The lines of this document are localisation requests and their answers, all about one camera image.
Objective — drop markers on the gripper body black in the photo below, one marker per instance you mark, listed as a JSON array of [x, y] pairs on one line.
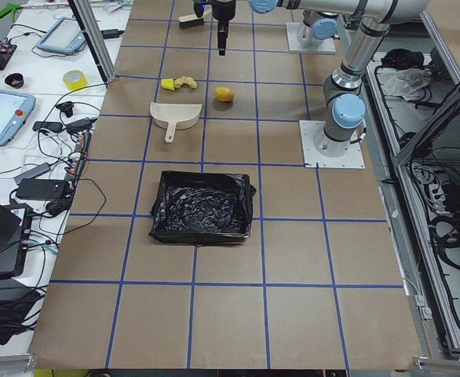
[[224, 9]]

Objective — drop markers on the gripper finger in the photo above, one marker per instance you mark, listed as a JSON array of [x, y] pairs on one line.
[[222, 36]]

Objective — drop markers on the beige hand brush black bristles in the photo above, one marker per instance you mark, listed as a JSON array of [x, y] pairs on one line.
[[190, 21]]

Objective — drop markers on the beige plastic dustpan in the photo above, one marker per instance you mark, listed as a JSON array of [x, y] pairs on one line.
[[173, 117]]

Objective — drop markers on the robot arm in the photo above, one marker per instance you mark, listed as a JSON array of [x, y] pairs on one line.
[[345, 110], [319, 26]]

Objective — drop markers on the bin with black bag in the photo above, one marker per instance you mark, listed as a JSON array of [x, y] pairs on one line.
[[202, 208]]

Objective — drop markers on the yellow potato toy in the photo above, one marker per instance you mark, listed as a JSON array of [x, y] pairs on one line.
[[224, 94]]

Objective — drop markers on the croissant bread toy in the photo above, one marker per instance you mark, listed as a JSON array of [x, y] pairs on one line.
[[185, 81]]

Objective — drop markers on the yellow sponge piece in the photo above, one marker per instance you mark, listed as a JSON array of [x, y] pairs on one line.
[[168, 84]]

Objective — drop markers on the blue teach pendant far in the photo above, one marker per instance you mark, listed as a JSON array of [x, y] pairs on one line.
[[64, 37]]

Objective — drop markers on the blue teach pendant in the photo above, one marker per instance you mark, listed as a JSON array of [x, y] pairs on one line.
[[14, 110], [64, 37]]

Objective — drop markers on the yellow tape roll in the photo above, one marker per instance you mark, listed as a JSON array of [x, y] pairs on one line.
[[75, 80]]

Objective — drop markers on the white crumpled cloth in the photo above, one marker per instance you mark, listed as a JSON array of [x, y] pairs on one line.
[[409, 84]]

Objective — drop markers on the green plastic tool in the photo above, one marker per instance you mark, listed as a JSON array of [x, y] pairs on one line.
[[10, 9]]

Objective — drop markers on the black power strip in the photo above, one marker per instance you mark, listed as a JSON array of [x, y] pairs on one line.
[[78, 158]]

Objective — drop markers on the blue teach pendant near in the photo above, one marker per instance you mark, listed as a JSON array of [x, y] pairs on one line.
[[14, 110]]

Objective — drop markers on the black power adapter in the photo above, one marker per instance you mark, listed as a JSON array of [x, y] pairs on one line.
[[42, 189]]

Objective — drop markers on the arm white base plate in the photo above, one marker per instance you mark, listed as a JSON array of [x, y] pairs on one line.
[[297, 44], [321, 152]]

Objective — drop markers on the aluminium frame post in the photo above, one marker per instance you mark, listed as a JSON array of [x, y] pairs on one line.
[[87, 22]]

